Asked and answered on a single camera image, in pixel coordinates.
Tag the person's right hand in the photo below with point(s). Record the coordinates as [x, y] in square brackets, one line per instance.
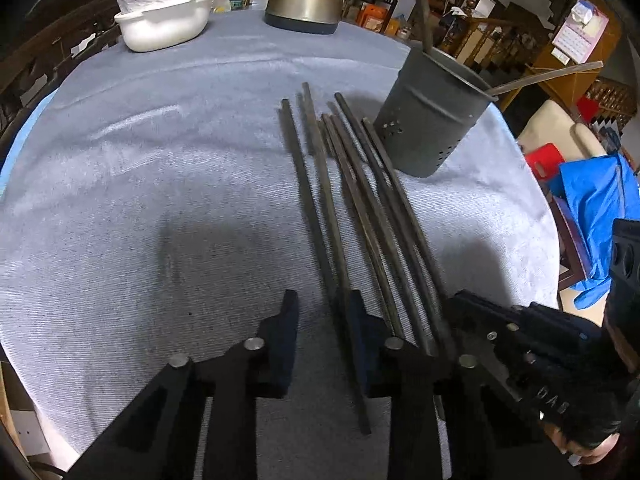
[600, 455]

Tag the wooden stair railing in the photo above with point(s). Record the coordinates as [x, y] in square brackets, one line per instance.
[492, 35]

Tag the white plastic bowl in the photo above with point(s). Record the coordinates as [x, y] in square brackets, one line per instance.
[160, 27]

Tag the wooden pillar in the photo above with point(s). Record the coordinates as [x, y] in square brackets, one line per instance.
[560, 72]

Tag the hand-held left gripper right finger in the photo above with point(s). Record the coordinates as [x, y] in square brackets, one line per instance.
[357, 332]

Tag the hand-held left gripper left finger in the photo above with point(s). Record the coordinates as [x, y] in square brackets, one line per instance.
[289, 332]

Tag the grey metal utensil holder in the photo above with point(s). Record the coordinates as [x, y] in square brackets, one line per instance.
[430, 120]

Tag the dark wooden chopstick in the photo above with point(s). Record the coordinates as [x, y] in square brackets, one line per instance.
[420, 5]
[545, 77]

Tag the beige chair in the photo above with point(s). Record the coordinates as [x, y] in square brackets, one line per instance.
[550, 120]

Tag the red plastic stool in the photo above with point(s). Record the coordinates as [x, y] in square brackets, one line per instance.
[542, 160]

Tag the pink wall calendar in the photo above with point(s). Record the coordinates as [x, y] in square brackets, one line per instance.
[582, 27]

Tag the grey-blue tablecloth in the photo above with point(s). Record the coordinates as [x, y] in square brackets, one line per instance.
[150, 185]

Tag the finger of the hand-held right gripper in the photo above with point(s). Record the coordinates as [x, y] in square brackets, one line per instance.
[482, 312]
[565, 327]

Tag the dark carved wooden bench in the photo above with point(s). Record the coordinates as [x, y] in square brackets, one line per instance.
[45, 55]

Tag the blue cloth on chair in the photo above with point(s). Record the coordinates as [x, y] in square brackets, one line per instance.
[595, 200]

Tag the bunch of dark chopsticks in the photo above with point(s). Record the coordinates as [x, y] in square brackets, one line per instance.
[400, 240]

